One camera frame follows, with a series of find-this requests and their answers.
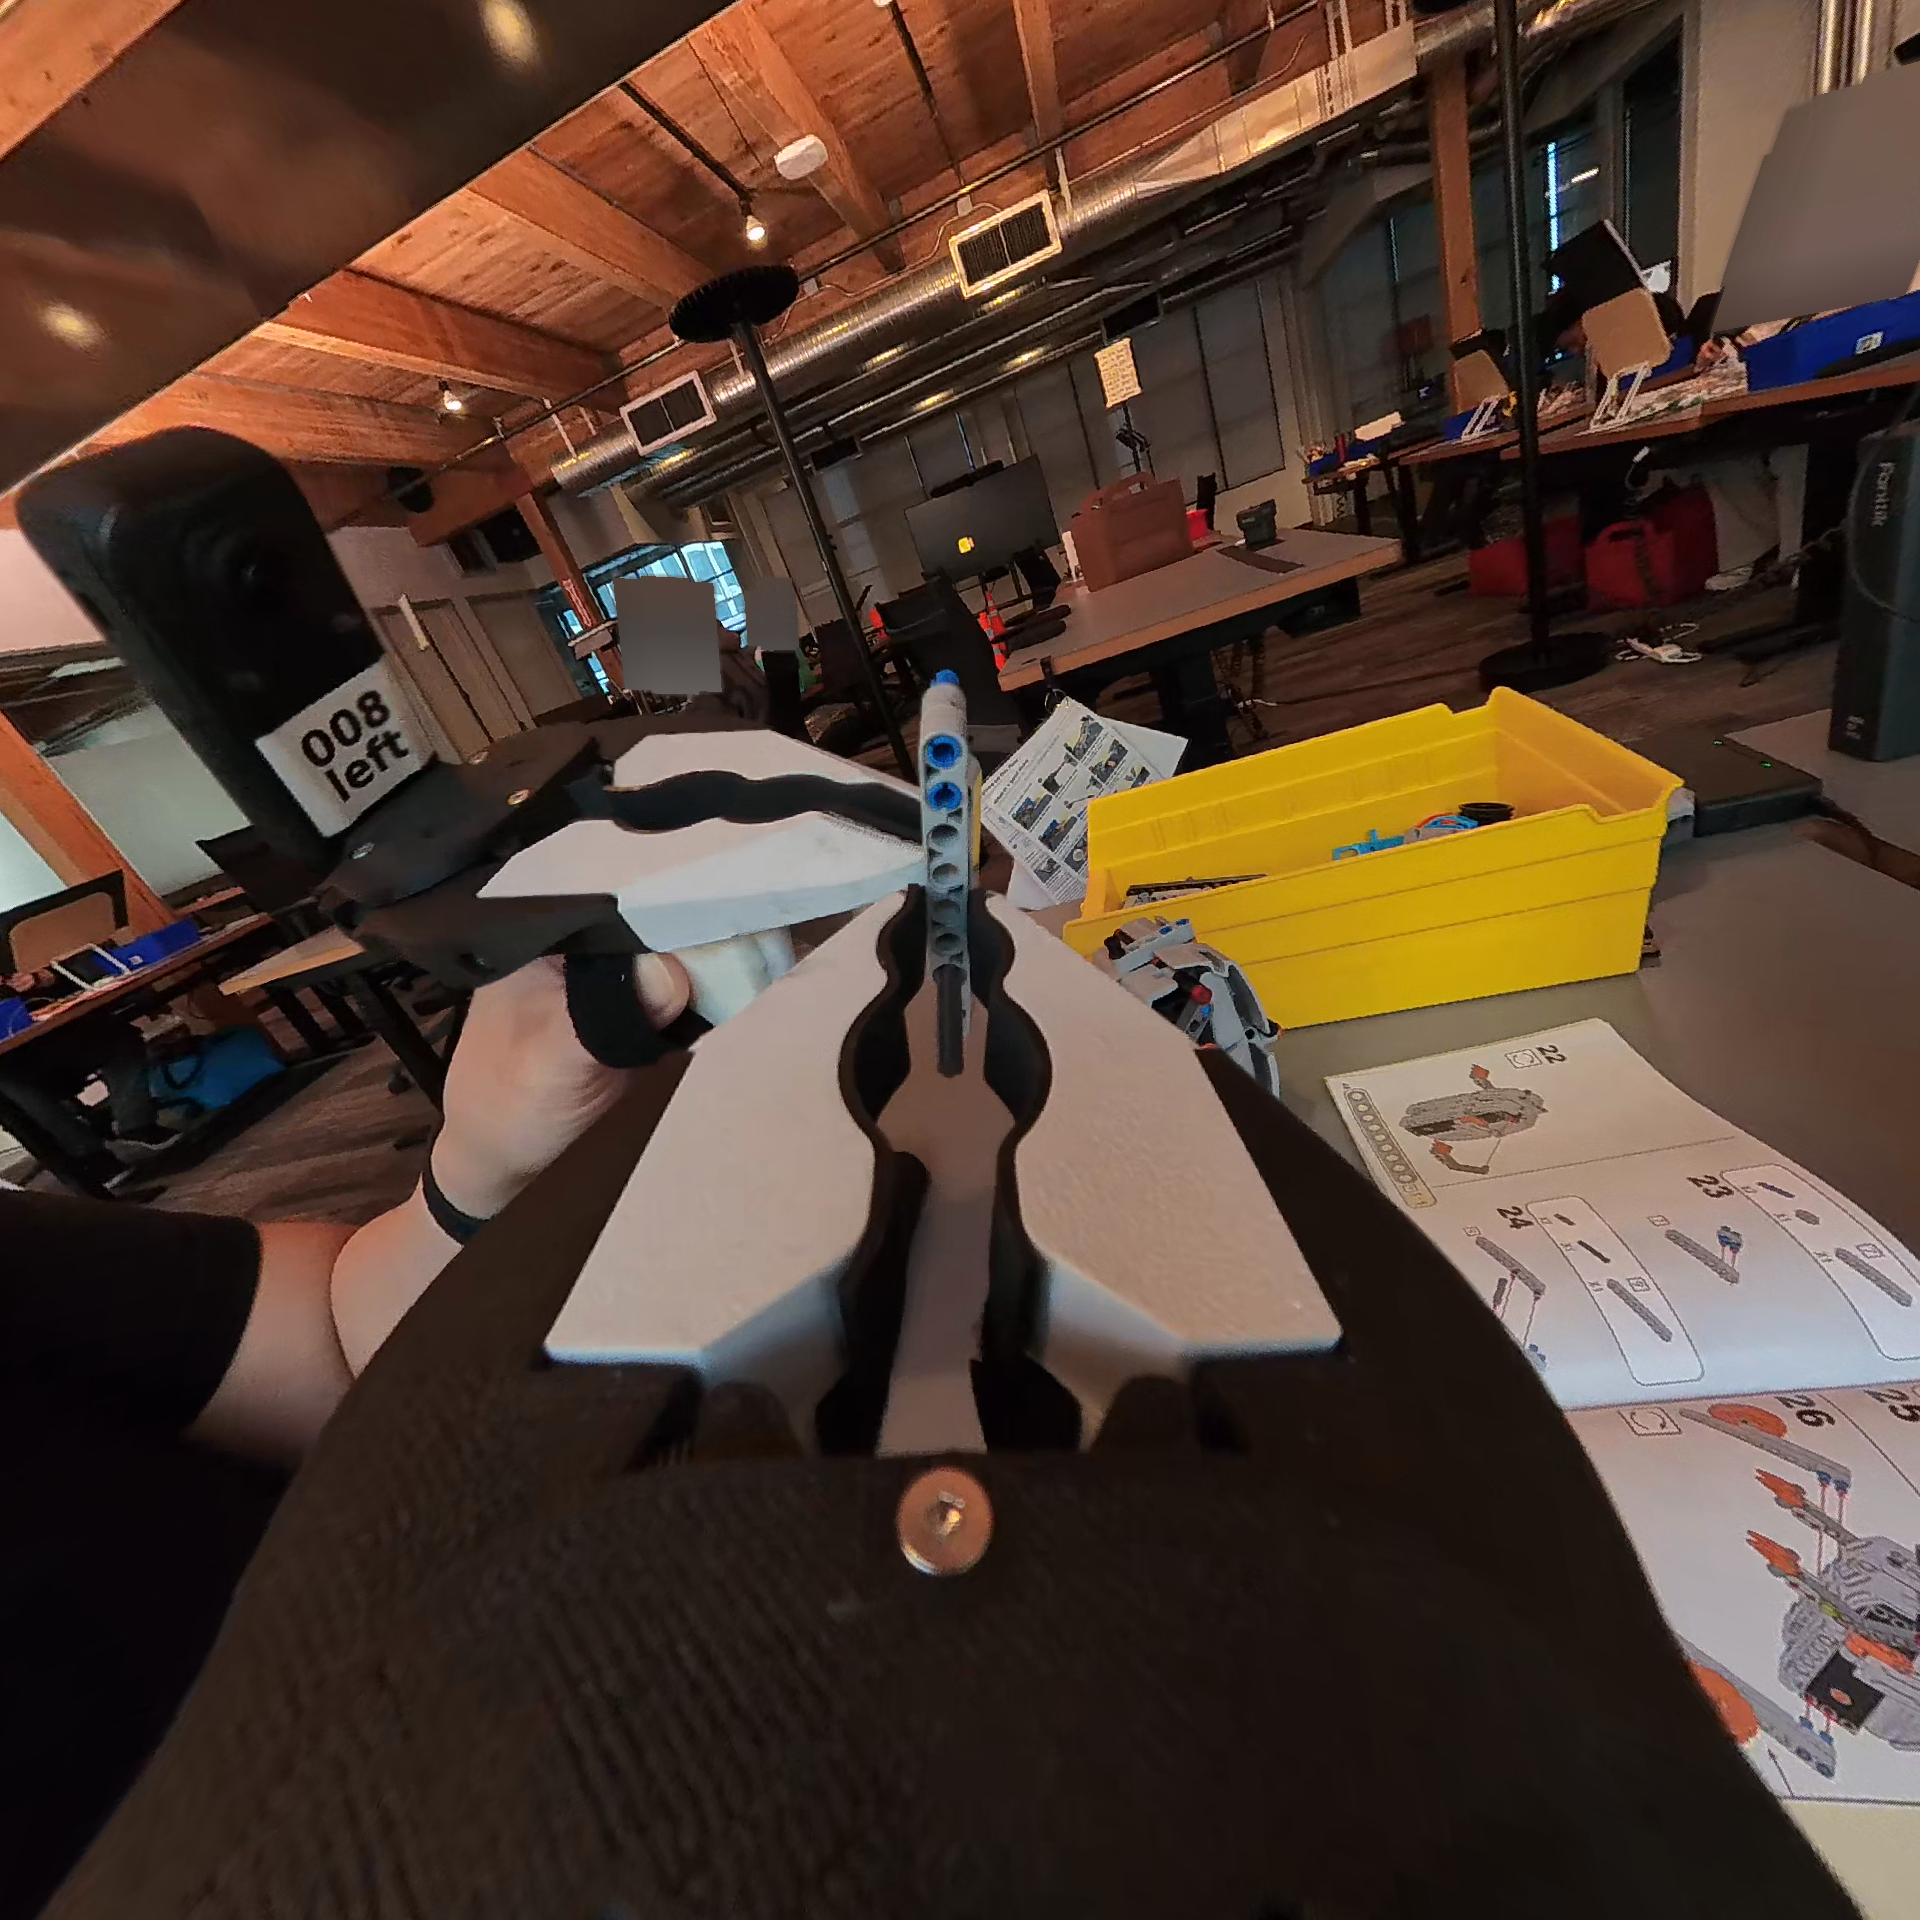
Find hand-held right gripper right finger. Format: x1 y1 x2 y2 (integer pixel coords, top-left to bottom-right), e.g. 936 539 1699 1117
973 890 1343 1453

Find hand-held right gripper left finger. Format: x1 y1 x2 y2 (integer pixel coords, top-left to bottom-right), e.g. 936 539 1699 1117
541 884 932 1453

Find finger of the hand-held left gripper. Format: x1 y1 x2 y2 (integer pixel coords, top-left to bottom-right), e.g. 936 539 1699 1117
479 806 936 956
577 728 923 830

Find grey beam with blue pins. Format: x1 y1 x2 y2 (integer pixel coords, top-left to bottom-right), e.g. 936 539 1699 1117
917 670 988 1077

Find person's left forearm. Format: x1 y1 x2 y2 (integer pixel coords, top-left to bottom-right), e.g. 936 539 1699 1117
187 1211 453 1454

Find person's left hand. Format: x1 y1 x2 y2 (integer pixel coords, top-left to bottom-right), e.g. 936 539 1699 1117
430 952 701 1240

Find grey orange toy robot model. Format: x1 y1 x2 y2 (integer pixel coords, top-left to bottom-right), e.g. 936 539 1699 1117
1099 915 1288 1102

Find black office chair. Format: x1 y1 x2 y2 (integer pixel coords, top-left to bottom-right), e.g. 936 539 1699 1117
873 574 1005 757

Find yellow parts bin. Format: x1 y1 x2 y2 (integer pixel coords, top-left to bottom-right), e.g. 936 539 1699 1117
1063 687 1684 1032

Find folded printed leaflet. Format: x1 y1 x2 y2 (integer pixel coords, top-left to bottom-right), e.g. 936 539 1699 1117
983 695 1191 913

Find white ceiling air vent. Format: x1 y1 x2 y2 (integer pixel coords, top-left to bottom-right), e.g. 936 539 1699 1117
947 187 1067 300
618 370 714 461

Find black monitor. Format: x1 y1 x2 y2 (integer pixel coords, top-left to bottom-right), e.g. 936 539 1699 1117
900 456 1067 598

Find wooden work table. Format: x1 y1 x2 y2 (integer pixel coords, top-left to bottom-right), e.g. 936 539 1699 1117
1303 351 1920 639
994 525 1407 759
0 913 444 1193

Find black ceiling panel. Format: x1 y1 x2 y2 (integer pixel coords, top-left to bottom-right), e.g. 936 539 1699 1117
0 0 736 488

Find white instruction booklet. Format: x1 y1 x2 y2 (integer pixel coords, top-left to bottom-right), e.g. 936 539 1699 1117
1324 1020 1920 1808

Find blue bag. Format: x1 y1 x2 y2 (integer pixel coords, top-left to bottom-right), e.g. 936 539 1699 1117
147 1024 289 1121

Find black flat device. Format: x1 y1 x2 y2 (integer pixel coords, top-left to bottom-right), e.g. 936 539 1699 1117
1688 726 1827 842

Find red storage bin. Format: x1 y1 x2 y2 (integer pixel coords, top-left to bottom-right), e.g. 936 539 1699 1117
1467 530 1578 608
1578 483 1721 612

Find dark grey equipment case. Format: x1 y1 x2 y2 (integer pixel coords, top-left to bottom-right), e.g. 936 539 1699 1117
1829 423 1920 768

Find silver ventilation duct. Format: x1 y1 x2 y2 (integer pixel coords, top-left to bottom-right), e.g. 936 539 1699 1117
547 0 1502 503

